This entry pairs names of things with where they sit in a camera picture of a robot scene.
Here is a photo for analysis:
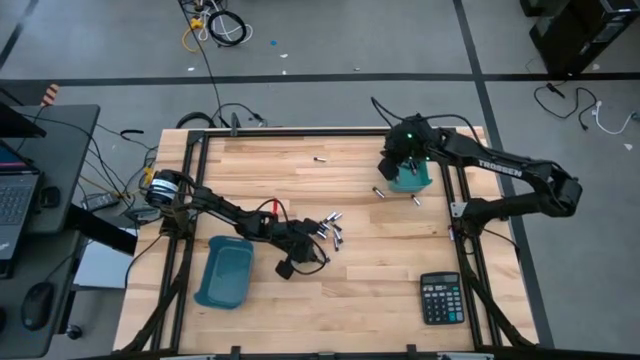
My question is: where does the black coiled cable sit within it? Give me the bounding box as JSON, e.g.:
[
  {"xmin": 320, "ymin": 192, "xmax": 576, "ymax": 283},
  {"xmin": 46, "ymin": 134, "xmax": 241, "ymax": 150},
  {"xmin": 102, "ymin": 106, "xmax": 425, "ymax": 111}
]
[{"xmin": 206, "ymin": 9, "xmax": 249, "ymax": 49}]

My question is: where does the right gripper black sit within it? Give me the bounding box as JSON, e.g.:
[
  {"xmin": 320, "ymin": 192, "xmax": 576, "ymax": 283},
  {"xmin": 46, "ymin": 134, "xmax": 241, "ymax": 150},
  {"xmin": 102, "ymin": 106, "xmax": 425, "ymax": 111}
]
[{"xmin": 378, "ymin": 114, "xmax": 441, "ymax": 181}]

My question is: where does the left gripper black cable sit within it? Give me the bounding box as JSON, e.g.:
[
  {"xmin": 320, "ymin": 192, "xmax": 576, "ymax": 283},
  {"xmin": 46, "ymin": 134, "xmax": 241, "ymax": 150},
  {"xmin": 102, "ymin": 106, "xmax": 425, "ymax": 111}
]
[{"xmin": 291, "ymin": 251, "xmax": 330, "ymax": 277}]

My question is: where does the black equipment case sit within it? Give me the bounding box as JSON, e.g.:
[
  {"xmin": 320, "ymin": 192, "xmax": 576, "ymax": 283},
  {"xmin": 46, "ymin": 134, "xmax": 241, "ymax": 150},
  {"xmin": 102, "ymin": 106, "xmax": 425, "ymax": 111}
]
[
  {"xmin": 574, "ymin": 0, "xmax": 640, "ymax": 59},
  {"xmin": 528, "ymin": 4, "xmax": 609, "ymax": 77}
]

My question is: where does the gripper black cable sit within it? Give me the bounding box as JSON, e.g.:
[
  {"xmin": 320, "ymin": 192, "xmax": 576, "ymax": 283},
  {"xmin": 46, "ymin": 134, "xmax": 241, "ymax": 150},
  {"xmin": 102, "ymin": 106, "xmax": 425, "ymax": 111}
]
[
  {"xmin": 370, "ymin": 96, "xmax": 481, "ymax": 142},
  {"xmin": 291, "ymin": 251, "xmax": 330, "ymax": 277}
]

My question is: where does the dark grey side desk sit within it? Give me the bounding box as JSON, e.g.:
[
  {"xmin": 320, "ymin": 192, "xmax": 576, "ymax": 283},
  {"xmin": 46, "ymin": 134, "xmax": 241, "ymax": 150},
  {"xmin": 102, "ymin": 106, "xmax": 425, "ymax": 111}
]
[{"xmin": 0, "ymin": 103, "xmax": 102, "ymax": 360}]

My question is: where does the white floor cable bundle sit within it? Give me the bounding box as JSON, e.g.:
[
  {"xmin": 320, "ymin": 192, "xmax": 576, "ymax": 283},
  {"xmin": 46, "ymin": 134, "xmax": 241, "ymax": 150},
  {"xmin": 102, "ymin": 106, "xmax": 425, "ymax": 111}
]
[{"xmin": 197, "ymin": 0, "xmax": 255, "ymax": 45}]

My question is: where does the long black floor cable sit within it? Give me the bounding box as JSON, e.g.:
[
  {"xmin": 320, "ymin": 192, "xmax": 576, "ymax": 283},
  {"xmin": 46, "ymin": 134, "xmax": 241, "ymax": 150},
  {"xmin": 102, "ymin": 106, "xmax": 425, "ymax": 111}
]
[{"xmin": 175, "ymin": 0, "xmax": 225, "ymax": 127}]

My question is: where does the black desk calculator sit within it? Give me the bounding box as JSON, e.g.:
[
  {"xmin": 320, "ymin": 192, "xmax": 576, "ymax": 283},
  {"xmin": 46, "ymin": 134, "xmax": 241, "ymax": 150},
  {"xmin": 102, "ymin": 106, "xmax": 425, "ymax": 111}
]
[{"xmin": 419, "ymin": 271, "xmax": 466, "ymax": 327}]

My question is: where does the dark teal plastic bin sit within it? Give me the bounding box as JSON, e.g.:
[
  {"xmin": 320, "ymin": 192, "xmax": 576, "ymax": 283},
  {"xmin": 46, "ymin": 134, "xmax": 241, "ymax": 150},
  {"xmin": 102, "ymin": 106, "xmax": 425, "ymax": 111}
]
[{"xmin": 193, "ymin": 234, "xmax": 256, "ymax": 311}]

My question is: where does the black desk crossbar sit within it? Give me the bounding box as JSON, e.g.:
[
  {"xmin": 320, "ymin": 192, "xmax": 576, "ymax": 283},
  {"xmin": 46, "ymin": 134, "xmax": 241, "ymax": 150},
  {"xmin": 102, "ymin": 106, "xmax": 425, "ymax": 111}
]
[{"xmin": 64, "ymin": 202, "xmax": 139, "ymax": 257}]

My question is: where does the white box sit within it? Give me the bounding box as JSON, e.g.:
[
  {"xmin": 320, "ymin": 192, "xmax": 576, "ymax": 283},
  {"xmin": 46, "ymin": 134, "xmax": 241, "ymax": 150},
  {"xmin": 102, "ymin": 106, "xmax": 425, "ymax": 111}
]
[{"xmin": 73, "ymin": 227, "xmax": 139, "ymax": 291}]

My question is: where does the black monitor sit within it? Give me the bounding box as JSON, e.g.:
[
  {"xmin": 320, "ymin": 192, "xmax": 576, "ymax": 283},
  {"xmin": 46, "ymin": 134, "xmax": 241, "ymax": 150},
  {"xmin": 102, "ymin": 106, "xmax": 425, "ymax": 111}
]
[{"xmin": 0, "ymin": 102, "xmax": 48, "ymax": 140}]

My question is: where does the black power strip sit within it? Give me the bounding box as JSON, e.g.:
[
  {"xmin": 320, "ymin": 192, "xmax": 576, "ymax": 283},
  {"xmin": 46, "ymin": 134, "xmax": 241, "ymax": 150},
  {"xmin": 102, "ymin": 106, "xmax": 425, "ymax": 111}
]
[{"xmin": 81, "ymin": 192, "xmax": 120, "ymax": 212}]

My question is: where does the thick black cable loop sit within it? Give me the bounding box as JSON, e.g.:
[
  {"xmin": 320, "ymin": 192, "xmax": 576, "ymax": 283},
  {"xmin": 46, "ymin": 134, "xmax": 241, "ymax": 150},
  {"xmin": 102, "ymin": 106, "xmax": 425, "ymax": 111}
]
[{"xmin": 175, "ymin": 110, "xmax": 217, "ymax": 130}]

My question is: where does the grey laptop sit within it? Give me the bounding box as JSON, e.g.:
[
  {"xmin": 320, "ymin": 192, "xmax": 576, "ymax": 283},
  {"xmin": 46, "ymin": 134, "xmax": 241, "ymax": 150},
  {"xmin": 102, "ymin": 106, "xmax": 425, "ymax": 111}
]
[{"xmin": 0, "ymin": 138, "xmax": 42, "ymax": 279}]

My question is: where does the small black desk device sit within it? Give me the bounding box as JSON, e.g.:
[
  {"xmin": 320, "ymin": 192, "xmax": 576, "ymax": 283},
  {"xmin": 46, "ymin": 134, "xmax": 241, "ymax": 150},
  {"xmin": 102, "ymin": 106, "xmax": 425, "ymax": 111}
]
[{"xmin": 39, "ymin": 185, "xmax": 63, "ymax": 209}]

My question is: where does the thin black cable with connector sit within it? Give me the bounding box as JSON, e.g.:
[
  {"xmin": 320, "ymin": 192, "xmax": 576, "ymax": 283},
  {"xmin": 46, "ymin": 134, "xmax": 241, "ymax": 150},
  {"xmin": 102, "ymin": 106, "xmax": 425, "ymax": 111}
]
[{"xmin": 209, "ymin": 101, "xmax": 269, "ymax": 129}]

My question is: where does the light teal plastic bin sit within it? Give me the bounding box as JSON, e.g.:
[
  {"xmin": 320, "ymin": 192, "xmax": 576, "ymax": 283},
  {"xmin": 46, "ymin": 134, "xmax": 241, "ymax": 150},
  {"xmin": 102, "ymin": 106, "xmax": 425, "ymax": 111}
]
[{"xmin": 387, "ymin": 159, "xmax": 434, "ymax": 194}]

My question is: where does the white cable with plug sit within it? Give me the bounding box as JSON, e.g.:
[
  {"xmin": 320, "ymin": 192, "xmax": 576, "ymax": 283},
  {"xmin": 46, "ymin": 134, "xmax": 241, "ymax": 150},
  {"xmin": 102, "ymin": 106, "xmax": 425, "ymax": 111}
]
[{"xmin": 591, "ymin": 99, "xmax": 640, "ymax": 136}]

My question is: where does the yellow cable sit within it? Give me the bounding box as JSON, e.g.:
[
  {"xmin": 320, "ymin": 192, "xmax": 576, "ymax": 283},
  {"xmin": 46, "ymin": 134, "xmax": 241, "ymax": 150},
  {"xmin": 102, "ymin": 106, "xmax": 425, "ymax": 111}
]
[{"xmin": 181, "ymin": 16, "xmax": 207, "ymax": 54}]

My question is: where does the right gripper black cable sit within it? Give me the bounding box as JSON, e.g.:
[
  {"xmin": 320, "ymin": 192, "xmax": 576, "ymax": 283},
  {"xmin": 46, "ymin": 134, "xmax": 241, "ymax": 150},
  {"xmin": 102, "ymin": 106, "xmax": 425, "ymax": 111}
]
[{"xmin": 370, "ymin": 96, "xmax": 481, "ymax": 142}]

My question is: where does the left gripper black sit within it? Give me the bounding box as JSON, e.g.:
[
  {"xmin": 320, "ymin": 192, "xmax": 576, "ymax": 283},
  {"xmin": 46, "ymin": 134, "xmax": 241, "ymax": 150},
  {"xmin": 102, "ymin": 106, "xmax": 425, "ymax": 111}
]
[{"xmin": 269, "ymin": 219, "xmax": 327, "ymax": 281}]

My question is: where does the black cable with plug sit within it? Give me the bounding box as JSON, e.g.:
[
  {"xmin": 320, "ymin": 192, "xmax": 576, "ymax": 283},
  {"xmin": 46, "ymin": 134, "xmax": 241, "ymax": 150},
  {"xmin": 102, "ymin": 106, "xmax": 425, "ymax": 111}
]
[{"xmin": 533, "ymin": 81, "xmax": 599, "ymax": 133}]

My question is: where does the black computer mouse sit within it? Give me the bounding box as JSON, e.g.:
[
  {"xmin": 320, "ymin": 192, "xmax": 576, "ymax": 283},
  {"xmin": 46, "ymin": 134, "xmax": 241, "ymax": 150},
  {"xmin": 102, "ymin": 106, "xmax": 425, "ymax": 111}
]
[{"xmin": 20, "ymin": 280, "xmax": 56, "ymax": 332}]

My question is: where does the orange black striped marker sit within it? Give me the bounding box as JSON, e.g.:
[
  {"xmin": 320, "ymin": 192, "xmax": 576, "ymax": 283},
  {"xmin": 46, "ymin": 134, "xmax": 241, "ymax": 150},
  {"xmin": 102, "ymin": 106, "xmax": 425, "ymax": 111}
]
[{"xmin": 41, "ymin": 82, "xmax": 62, "ymax": 107}]

